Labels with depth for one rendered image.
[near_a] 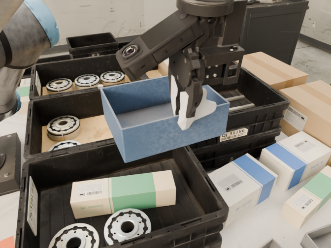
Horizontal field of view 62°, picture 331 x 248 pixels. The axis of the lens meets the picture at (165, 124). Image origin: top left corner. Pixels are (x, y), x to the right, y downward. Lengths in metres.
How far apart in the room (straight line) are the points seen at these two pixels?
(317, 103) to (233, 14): 0.81
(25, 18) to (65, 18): 3.33
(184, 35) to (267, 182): 0.59
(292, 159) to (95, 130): 0.65
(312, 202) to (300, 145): 0.22
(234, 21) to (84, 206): 0.50
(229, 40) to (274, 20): 2.06
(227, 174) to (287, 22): 1.90
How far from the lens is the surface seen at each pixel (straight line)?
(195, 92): 0.37
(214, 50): 0.38
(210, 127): 0.50
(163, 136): 0.46
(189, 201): 0.71
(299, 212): 0.86
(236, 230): 0.84
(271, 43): 2.53
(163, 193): 0.66
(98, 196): 0.66
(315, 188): 0.94
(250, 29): 2.33
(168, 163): 0.80
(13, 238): 0.81
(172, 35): 0.35
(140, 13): 4.15
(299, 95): 1.17
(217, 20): 0.38
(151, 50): 0.35
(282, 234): 0.87
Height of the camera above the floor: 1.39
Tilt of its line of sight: 36 degrees down
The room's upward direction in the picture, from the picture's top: straight up
